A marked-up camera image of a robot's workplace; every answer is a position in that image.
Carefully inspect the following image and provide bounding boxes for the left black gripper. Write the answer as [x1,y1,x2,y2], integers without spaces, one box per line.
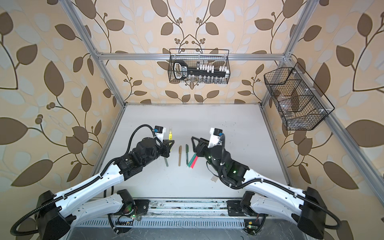
[140,138,175,169]

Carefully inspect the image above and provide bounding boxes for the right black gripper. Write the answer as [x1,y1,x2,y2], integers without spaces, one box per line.
[192,136,224,176]

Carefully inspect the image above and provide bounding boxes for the dark green pen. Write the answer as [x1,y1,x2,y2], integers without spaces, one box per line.
[185,144,189,166]

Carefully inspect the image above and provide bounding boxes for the yellow highlighter marker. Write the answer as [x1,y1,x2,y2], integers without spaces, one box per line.
[169,128,173,140]

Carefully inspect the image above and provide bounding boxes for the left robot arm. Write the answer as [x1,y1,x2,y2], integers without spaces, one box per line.
[10,125,175,240]

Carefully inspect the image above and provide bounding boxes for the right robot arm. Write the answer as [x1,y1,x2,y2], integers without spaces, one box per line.
[191,136,342,240]

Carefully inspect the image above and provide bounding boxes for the pink highlighter marker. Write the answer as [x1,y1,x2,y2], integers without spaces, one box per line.
[190,156,199,169]

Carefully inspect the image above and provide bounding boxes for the green highlighter marker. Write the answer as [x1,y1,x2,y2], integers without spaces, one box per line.
[188,154,196,168]

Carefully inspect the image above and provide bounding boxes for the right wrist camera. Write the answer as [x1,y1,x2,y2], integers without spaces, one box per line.
[208,128,223,149]

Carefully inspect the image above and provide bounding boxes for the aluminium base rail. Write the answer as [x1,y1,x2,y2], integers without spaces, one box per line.
[60,194,304,231]

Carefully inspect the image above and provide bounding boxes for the rear black wire basket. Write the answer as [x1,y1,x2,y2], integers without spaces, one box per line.
[168,48,231,85]

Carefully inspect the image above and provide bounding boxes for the black wire basket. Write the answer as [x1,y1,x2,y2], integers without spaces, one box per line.
[264,63,335,131]
[168,48,231,85]

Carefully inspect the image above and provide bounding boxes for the black socket rail tool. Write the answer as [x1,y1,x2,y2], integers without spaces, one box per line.
[168,60,231,81]

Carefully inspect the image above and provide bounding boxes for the right black wire basket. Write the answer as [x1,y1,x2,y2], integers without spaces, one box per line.
[264,63,335,131]

